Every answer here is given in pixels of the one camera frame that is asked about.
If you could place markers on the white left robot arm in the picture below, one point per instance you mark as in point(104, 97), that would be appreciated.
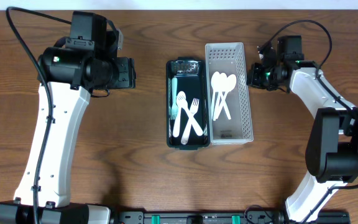
point(43, 195)

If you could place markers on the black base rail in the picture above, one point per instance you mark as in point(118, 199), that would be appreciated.
point(250, 217)

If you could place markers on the clear perforated plastic basket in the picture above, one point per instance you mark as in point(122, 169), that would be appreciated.
point(229, 58)

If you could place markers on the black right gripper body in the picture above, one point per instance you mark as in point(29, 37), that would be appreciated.
point(264, 77)

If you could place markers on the white plastic fork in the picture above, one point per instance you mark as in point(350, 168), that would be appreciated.
point(192, 123)

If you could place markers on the mint green plastic fork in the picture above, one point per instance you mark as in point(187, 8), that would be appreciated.
point(174, 108)

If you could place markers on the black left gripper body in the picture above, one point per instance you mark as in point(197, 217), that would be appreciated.
point(114, 75)

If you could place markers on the white plastic spoon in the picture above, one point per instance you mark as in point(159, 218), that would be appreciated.
point(234, 81)
point(225, 88)
point(176, 127)

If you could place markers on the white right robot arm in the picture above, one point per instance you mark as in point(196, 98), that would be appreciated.
point(332, 150)

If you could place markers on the dark green plastic basket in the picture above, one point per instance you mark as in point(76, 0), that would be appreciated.
point(191, 76)

